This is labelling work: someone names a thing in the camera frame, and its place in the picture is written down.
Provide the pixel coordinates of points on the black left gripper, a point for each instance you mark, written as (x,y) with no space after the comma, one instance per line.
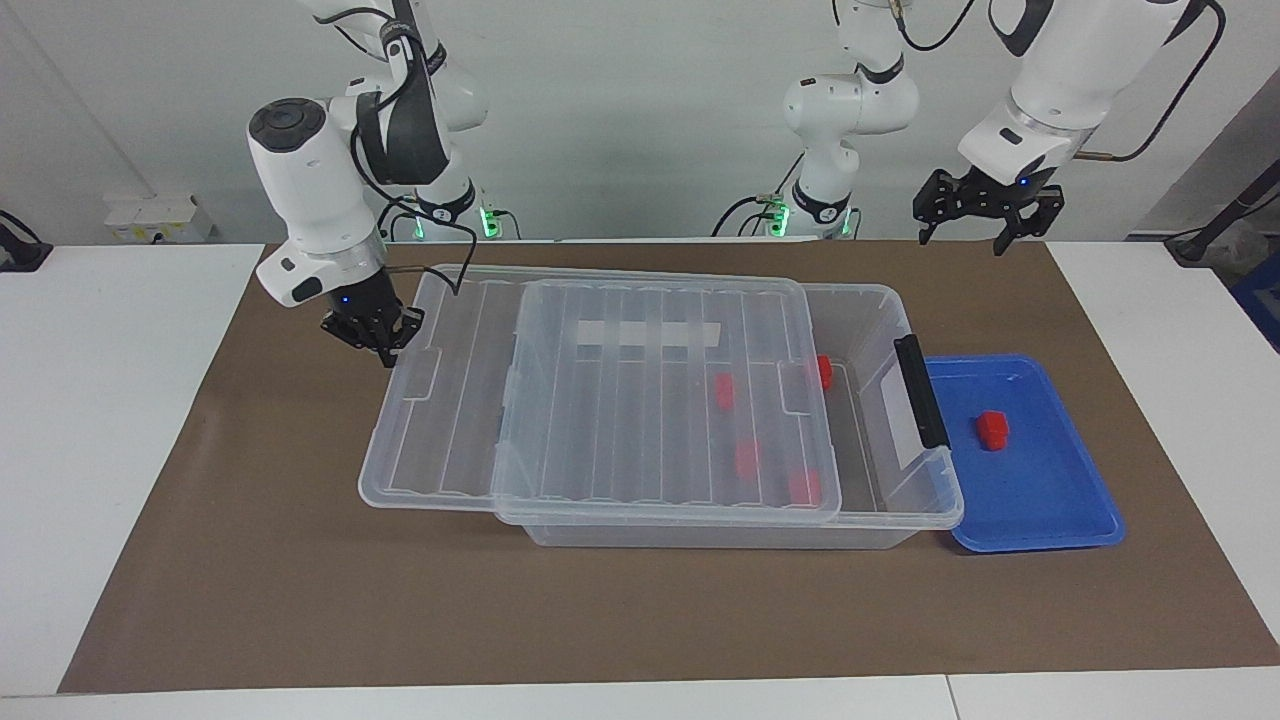
(985,195)

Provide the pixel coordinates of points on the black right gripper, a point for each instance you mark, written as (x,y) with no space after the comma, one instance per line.
(368,310)

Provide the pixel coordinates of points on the red toy block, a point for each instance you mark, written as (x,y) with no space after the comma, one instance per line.
(747,458)
(722,392)
(992,430)
(803,487)
(825,372)

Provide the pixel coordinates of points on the clear plastic box lid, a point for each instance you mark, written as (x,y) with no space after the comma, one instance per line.
(640,420)

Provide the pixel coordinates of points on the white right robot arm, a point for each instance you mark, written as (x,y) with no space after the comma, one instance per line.
(310,190)

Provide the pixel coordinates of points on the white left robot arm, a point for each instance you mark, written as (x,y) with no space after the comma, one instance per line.
(1060,70)

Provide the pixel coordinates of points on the clear plastic storage box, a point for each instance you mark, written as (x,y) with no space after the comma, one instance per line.
(870,450)

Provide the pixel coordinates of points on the blue plastic tray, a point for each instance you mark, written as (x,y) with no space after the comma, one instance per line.
(1050,490)

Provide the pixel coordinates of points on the black pole stand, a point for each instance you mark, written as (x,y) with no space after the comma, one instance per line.
(1225,215)

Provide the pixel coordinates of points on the brown table mat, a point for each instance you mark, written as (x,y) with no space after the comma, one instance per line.
(250,580)

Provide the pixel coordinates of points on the white power strip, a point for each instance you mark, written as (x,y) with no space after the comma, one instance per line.
(150,215)

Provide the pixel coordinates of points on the white tape strip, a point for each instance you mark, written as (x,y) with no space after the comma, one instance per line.
(690,335)

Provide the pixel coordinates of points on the blue storage bin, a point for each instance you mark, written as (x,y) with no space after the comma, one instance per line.
(1262,300)

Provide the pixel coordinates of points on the black clamp mount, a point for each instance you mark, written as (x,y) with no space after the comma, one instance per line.
(20,250)

